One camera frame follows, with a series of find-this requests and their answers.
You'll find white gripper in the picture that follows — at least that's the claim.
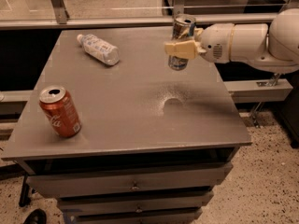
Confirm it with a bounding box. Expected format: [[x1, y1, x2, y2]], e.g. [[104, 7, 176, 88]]
[[164, 23, 235, 63]]

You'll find silver blue redbull can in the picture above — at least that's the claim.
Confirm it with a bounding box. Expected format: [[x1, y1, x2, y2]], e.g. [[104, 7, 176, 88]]
[[168, 14, 196, 71]]

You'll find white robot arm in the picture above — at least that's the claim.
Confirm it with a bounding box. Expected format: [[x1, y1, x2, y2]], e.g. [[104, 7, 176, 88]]
[[164, 8, 299, 74]]

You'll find red coke can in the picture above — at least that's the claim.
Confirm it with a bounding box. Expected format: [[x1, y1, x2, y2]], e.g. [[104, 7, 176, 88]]
[[39, 85, 81, 138]]

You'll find clear plastic water bottle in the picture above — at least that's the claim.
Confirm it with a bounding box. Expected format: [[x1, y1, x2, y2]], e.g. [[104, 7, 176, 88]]
[[77, 34, 120, 66]]

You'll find grey drawer cabinet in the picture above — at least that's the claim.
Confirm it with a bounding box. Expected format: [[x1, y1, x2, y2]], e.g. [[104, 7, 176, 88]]
[[4, 27, 250, 224]]

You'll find black caster leg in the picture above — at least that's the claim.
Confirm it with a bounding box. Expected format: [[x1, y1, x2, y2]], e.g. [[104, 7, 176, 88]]
[[19, 175, 31, 207]]

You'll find black shoe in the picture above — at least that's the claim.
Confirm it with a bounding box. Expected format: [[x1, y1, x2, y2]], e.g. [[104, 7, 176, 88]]
[[23, 209, 47, 224]]

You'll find metal railing frame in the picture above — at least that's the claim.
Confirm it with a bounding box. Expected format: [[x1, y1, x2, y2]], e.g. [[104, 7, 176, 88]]
[[0, 0, 292, 103]]

